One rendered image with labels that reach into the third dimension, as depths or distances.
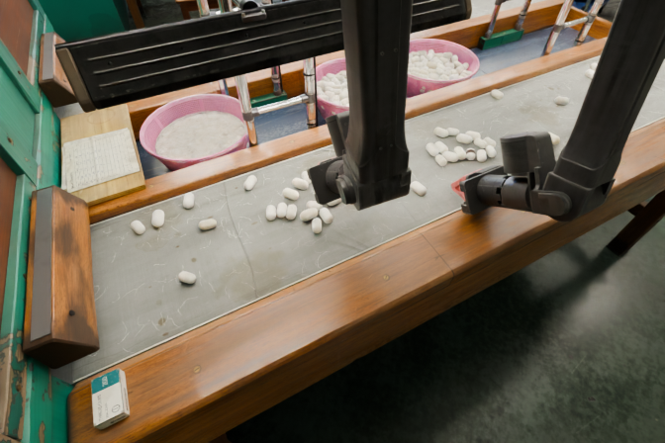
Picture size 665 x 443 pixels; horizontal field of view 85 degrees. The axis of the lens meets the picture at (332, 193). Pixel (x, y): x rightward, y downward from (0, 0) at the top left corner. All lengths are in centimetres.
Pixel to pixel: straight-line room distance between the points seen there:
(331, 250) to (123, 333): 36
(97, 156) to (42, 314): 43
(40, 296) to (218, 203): 33
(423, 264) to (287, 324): 25
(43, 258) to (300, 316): 38
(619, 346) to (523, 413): 46
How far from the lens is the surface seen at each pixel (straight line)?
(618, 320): 177
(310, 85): 84
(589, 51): 147
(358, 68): 33
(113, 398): 60
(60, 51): 55
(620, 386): 165
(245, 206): 77
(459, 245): 69
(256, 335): 59
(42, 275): 65
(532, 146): 63
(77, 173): 92
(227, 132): 98
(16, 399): 58
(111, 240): 81
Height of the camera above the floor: 131
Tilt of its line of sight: 47 degrees down
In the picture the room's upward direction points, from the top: straight up
